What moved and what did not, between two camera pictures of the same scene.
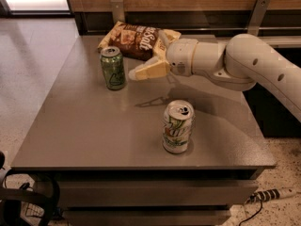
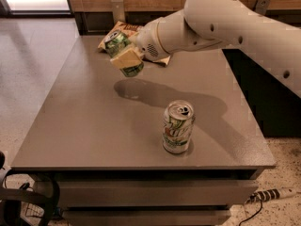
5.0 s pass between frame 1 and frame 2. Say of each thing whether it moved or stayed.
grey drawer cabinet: stayed
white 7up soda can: stayed
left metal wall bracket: stayed
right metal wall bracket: stayed
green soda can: moved
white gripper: moved
